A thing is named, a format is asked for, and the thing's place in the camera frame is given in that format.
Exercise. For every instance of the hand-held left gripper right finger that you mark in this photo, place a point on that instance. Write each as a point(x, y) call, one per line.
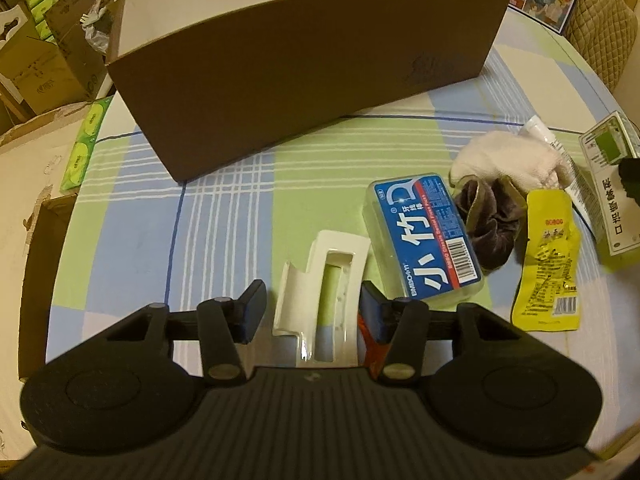
point(372, 315)

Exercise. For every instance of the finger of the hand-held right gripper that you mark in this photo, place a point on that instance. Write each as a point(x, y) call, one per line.
point(631, 175)

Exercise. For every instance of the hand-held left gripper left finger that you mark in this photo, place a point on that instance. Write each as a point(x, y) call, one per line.
point(250, 317)

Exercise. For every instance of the green medicine box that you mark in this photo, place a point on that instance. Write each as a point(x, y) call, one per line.
point(607, 210)

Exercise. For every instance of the white hair claw clip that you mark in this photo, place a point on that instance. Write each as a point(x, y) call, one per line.
point(300, 300)

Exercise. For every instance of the blue dental floss pick box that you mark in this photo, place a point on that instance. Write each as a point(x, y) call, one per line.
point(425, 240)

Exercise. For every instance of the white tube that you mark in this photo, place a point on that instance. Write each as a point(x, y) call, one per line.
point(537, 127)

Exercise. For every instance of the white towel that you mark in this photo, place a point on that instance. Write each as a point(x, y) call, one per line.
point(500, 155)

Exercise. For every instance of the brown cardboard box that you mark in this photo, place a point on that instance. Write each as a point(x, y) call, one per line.
point(300, 60)

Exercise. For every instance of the orange plastic item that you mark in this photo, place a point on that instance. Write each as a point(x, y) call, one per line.
point(372, 352)

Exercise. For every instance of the yellow sachet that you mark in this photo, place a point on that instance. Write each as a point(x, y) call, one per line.
point(545, 270)

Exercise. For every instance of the brown velvet scrunchie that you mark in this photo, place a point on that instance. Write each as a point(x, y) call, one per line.
point(487, 225)

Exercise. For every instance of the beige quilted chair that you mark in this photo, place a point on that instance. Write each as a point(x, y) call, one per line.
point(600, 15)

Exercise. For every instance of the green tissue multipack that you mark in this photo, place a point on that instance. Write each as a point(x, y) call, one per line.
point(85, 145)

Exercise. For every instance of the open cardboard carton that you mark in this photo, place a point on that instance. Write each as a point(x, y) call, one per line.
point(50, 70)

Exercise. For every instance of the trash bin with wrappers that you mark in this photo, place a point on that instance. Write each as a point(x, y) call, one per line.
point(100, 15)

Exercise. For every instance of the stack of green tissue packs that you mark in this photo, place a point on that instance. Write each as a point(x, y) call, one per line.
point(42, 7)

